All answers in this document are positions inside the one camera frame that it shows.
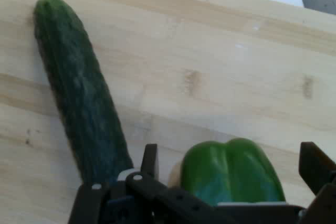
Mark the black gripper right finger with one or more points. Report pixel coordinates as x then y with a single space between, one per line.
321 174

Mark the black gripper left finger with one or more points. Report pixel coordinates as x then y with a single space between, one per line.
168 203

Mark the green bell pepper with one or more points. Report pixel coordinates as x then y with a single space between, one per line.
231 171

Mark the long dark green cucumber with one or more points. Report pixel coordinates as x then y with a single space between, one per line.
78 90

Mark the wooden cutting board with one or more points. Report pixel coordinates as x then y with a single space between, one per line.
197 77

